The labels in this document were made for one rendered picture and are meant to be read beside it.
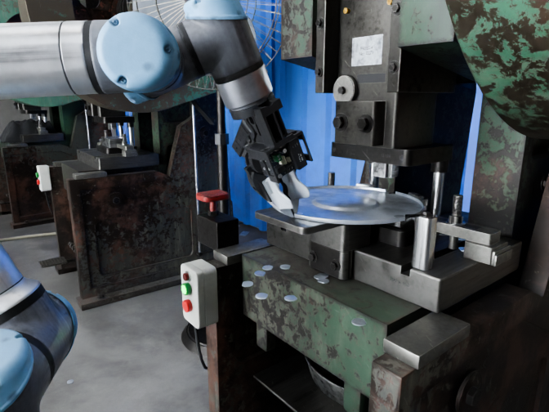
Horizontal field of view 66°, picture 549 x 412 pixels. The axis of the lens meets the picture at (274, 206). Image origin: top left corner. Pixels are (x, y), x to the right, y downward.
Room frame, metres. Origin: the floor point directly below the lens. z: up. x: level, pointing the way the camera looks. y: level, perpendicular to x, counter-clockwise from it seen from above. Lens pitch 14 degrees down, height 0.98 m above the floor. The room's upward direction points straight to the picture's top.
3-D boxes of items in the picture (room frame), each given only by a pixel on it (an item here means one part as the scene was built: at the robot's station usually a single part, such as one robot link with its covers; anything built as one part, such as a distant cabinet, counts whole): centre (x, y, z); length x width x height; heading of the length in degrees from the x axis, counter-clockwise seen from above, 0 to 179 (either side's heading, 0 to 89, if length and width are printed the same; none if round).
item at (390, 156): (0.89, -0.24, 0.86); 0.20 x 0.16 x 0.05; 39
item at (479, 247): (0.76, -0.34, 0.76); 0.17 x 0.06 x 0.10; 39
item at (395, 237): (0.89, -0.24, 0.72); 0.20 x 0.16 x 0.03; 39
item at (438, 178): (0.86, -0.34, 0.81); 0.02 x 0.02 x 0.14
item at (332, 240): (0.78, -0.10, 0.72); 0.25 x 0.14 x 0.14; 129
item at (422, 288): (0.89, -0.24, 0.68); 0.45 x 0.30 x 0.06; 39
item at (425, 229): (0.67, -0.25, 0.75); 0.03 x 0.03 x 0.10; 39
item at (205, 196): (1.00, 0.15, 0.72); 0.07 x 0.06 x 0.08; 129
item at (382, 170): (0.88, -0.23, 0.84); 0.05 x 0.03 x 0.04; 39
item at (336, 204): (0.81, -0.14, 0.78); 0.29 x 0.29 x 0.01
